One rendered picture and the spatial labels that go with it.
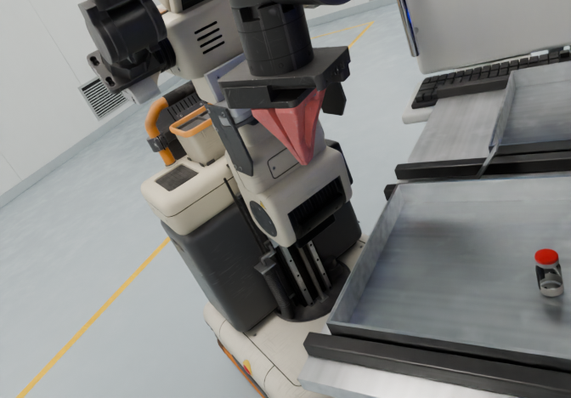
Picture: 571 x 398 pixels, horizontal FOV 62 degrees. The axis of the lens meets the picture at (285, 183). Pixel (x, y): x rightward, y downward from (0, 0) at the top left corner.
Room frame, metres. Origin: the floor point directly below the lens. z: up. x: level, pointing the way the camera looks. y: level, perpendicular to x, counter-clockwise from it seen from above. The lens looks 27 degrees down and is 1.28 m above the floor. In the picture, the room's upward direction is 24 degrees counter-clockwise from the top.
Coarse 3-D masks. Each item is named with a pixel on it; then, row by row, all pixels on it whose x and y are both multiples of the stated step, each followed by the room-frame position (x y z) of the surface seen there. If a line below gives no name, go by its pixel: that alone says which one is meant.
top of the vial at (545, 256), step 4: (536, 252) 0.34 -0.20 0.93; (540, 252) 0.34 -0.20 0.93; (544, 252) 0.34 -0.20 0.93; (548, 252) 0.33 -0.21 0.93; (552, 252) 0.33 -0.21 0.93; (556, 252) 0.33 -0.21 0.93; (536, 256) 0.33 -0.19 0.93; (540, 256) 0.33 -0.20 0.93; (544, 256) 0.33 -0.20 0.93; (548, 256) 0.33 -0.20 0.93; (552, 256) 0.33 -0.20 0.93; (556, 256) 0.33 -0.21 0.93; (536, 260) 0.33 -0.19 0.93; (540, 260) 0.33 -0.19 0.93; (544, 260) 0.33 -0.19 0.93; (548, 260) 0.32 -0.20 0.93; (552, 260) 0.32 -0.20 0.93; (556, 260) 0.32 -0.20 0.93
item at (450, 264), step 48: (432, 192) 0.55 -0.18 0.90; (480, 192) 0.50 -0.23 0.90; (528, 192) 0.47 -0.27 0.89; (384, 240) 0.51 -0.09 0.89; (432, 240) 0.47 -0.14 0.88; (480, 240) 0.44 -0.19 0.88; (528, 240) 0.41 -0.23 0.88; (384, 288) 0.43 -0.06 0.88; (432, 288) 0.40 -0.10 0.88; (480, 288) 0.37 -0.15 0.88; (528, 288) 0.34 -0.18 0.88; (384, 336) 0.34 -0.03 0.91; (432, 336) 0.31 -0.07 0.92; (480, 336) 0.32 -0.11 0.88; (528, 336) 0.29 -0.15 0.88
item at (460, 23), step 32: (416, 0) 1.18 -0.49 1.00; (448, 0) 1.14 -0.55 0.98; (480, 0) 1.10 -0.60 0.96; (512, 0) 1.06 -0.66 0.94; (544, 0) 1.02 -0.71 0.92; (448, 32) 1.15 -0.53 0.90; (480, 32) 1.10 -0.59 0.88; (512, 32) 1.06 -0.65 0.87; (544, 32) 1.02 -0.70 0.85; (448, 64) 1.16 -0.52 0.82
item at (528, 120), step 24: (528, 72) 0.75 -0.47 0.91; (552, 72) 0.72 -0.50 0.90; (504, 96) 0.69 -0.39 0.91; (528, 96) 0.71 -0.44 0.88; (552, 96) 0.68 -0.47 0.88; (504, 120) 0.65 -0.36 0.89; (528, 120) 0.64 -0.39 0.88; (552, 120) 0.61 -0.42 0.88; (504, 144) 0.56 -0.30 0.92; (528, 144) 0.54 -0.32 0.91; (552, 144) 0.52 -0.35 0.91
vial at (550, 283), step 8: (536, 264) 0.34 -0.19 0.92; (544, 264) 0.32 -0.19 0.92; (552, 264) 0.32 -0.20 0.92; (544, 272) 0.33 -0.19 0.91; (552, 272) 0.32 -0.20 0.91; (560, 272) 0.32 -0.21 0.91; (544, 280) 0.33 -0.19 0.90; (552, 280) 0.32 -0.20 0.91; (560, 280) 0.32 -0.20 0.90; (544, 288) 0.33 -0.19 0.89; (552, 288) 0.32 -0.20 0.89; (560, 288) 0.32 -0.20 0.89; (552, 296) 0.32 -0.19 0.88
